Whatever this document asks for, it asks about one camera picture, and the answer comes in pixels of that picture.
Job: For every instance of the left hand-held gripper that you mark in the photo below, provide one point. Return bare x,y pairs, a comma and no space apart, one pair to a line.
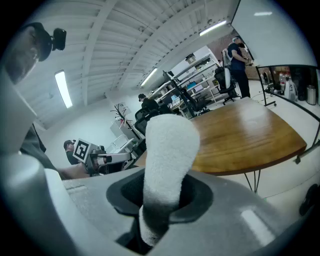
81,150

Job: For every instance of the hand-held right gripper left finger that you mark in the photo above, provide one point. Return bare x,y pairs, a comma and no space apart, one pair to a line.
87,200

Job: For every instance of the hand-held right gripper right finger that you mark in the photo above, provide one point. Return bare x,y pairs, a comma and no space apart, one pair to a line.
225,225

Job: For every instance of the white cloth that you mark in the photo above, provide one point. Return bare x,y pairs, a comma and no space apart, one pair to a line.
170,155

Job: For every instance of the person's left forearm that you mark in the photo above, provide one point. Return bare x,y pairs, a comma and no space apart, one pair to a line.
72,172

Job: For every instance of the black coat rack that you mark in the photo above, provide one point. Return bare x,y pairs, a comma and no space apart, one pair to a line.
121,113

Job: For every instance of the black office chair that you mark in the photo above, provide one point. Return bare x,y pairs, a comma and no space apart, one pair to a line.
143,120
197,102
225,82

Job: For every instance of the person's black clothing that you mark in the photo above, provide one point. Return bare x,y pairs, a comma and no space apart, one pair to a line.
35,150

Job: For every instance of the long ceiling light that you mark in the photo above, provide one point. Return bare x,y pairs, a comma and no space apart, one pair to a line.
149,76
63,88
212,28

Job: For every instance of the black rolling pole stand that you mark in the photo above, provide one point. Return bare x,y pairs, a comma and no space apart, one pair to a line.
175,86

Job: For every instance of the white shelf unit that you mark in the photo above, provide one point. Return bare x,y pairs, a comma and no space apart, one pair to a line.
200,75

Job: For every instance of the person's head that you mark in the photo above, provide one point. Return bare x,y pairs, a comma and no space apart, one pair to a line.
22,57

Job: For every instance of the white bag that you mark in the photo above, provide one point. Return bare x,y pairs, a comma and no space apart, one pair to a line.
291,90

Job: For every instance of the metal trash bin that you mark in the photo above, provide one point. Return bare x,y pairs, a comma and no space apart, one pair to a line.
311,96

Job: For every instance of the large whiteboard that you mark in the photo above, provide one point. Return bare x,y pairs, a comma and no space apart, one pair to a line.
270,35

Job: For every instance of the black head-mounted camera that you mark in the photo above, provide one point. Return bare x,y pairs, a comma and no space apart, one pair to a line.
59,39

